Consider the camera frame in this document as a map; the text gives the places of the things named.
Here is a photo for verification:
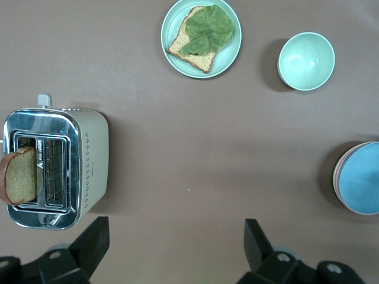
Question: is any beige plate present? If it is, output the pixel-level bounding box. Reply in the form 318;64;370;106
332;141;379;216

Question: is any blue plate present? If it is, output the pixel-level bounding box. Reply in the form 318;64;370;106
338;141;379;215

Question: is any green plate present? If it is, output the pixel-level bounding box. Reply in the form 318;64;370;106
160;0;243;79

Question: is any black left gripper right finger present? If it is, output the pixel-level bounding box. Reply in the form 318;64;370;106
236;218;319;284

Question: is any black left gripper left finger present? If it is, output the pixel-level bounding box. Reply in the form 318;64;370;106
38;215;111;284

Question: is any green bowl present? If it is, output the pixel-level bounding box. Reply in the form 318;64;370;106
277;31;336;91

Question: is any green lettuce leaf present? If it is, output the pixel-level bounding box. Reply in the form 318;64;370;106
178;4;235;57

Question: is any brown toast slice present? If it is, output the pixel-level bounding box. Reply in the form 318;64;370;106
0;146;38;206

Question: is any bread slice under lettuce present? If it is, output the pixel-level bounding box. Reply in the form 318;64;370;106
166;5;220;74

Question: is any brown table cloth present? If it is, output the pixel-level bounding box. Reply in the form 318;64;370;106
0;0;379;284

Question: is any beige chrome toaster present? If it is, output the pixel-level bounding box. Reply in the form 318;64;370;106
2;93;110;231

